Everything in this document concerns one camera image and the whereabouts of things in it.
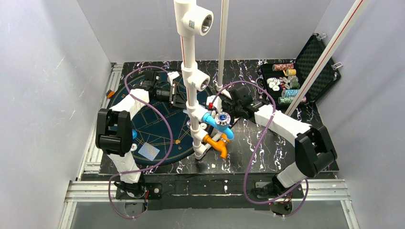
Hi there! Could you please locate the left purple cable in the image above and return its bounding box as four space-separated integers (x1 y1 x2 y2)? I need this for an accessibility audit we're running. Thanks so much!
107 65 174 220

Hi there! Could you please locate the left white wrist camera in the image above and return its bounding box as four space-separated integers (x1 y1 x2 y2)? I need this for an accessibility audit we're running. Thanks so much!
167 71 180 86

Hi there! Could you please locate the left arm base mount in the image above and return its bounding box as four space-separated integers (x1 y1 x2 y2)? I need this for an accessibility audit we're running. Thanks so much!
114 181 163 200

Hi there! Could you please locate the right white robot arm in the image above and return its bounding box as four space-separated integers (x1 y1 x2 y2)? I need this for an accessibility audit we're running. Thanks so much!
222 84 337 193

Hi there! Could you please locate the round blue poker mat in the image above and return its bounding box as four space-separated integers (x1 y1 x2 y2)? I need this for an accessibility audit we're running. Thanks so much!
107 70 213 166

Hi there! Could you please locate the white PVC pipe frame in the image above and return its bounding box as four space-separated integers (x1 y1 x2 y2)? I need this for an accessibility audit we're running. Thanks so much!
174 0 369 160

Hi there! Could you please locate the red chip row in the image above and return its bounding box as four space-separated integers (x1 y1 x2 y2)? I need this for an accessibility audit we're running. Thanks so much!
272 63 294 71

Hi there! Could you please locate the grey white poker chip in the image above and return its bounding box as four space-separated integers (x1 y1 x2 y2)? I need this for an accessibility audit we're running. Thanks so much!
130 144 138 152

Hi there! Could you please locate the green chip stack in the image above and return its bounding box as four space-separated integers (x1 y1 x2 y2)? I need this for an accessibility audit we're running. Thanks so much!
288 75 300 89

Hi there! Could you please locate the black chip case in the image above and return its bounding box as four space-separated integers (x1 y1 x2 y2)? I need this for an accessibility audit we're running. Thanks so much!
259 33 341 109

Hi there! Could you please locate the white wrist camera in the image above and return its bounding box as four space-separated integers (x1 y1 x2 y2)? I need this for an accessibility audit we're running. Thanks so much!
167 71 180 86
206 95 219 117

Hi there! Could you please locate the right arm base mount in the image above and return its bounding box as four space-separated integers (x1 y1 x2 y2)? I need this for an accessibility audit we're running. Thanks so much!
251 182 308 218

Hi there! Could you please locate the loose white chips pile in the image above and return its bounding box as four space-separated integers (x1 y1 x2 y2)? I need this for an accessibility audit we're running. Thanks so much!
266 77 290 91

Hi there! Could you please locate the green pink chip row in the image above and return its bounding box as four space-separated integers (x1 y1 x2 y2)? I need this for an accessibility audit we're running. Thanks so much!
277 96 307 105

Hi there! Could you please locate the orange black clamp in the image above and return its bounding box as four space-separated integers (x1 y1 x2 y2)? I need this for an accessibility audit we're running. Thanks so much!
106 90 115 99

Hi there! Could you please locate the orange pipe valve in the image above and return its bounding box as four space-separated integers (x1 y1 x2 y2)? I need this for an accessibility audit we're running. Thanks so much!
203 134 230 159

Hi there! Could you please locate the blue pipe valve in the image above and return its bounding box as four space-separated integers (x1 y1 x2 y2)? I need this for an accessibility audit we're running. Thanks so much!
202 112 234 140

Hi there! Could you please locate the yellow chip stack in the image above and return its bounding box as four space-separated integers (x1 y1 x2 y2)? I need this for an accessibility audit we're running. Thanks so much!
285 69 297 76

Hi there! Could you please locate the aluminium frame rail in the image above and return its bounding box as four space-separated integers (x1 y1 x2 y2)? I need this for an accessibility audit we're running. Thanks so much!
58 62 362 229

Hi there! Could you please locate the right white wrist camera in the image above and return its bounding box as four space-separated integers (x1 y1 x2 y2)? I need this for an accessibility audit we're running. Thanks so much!
206 95 219 117

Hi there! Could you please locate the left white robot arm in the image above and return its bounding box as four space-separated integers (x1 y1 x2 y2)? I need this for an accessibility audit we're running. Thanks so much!
95 71 186 184

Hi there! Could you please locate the light blue chip row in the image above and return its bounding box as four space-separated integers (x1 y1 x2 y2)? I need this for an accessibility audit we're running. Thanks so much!
281 89 299 97

